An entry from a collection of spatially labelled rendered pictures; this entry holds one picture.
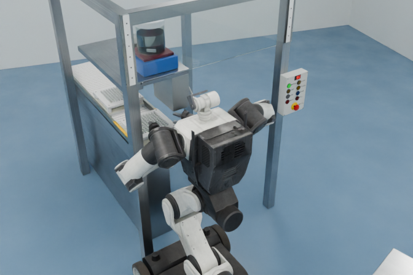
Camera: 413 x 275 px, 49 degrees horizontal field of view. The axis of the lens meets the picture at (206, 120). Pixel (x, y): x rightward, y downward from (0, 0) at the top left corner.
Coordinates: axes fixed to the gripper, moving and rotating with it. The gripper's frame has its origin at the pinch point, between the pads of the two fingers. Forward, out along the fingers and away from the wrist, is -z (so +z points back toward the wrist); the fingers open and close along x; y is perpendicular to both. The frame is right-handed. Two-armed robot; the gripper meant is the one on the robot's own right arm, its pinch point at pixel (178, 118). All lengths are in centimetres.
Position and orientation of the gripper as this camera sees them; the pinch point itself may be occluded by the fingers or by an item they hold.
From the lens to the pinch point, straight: 245.3
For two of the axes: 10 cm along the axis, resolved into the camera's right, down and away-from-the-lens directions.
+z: 9.1, 2.5, -3.4
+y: 4.2, -5.0, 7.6
